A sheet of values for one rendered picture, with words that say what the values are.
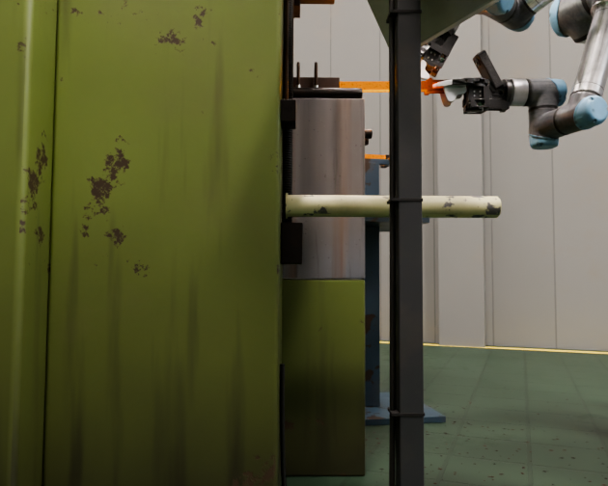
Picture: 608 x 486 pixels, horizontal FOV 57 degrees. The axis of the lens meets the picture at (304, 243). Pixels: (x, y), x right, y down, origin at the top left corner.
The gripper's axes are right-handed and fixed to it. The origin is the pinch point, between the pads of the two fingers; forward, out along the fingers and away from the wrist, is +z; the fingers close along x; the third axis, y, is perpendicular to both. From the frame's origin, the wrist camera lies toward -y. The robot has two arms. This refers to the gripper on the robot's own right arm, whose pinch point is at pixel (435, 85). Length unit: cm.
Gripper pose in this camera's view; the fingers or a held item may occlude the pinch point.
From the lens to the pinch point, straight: 165.1
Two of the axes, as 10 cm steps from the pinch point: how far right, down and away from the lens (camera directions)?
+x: -0.2, 0.6, 10.0
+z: -10.0, 0.1, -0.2
